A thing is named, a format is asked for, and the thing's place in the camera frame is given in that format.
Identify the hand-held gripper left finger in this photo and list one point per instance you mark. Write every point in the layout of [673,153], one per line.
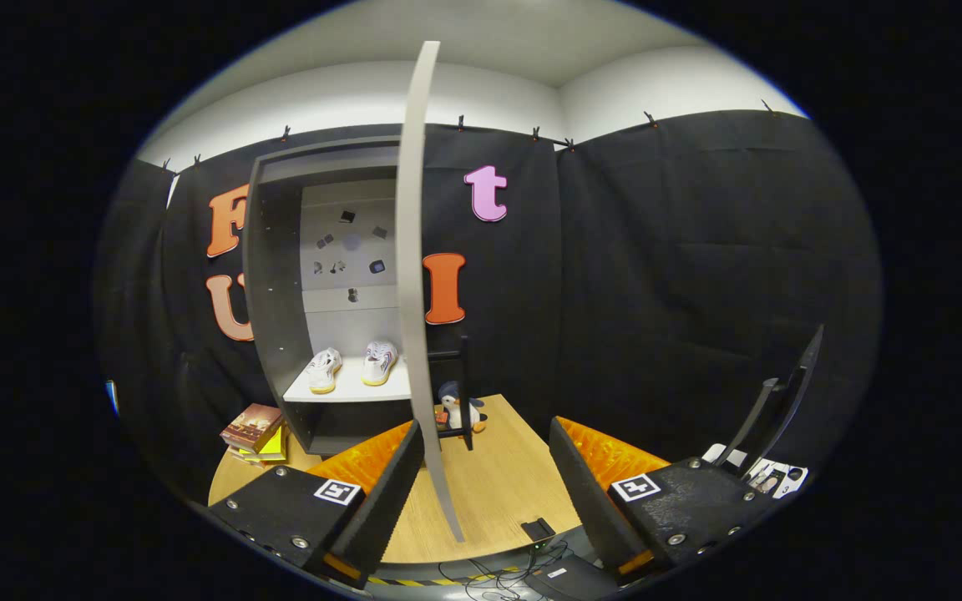
[389,497]

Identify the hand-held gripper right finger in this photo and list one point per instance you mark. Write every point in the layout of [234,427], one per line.
[585,501]

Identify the white striped shoe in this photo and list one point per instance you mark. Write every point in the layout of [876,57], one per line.
[379,363]
[324,371]

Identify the grey shoe cabinet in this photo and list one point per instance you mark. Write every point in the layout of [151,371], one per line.
[276,292]

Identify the beige shoe cabinet door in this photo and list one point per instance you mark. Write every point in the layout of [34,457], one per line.
[410,250]

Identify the small black device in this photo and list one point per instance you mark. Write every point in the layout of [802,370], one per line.
[538,528]

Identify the dark grey box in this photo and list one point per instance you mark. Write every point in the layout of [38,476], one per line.
[573,580]

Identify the black yellow hazard tape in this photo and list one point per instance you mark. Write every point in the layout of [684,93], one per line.
[414,579]

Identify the penguin plush toy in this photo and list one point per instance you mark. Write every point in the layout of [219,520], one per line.
[453,409]

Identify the yellow book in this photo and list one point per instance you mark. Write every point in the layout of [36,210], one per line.
[274,442]

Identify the brown cover book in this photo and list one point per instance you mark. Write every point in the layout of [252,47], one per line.
[251,424]

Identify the white paper sheets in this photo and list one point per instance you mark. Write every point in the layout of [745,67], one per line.
[782,480]

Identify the black backdrop cloth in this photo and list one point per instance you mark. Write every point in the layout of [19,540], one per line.
[656,292]

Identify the row of black cloth clips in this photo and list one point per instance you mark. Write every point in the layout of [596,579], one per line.
[286,133]

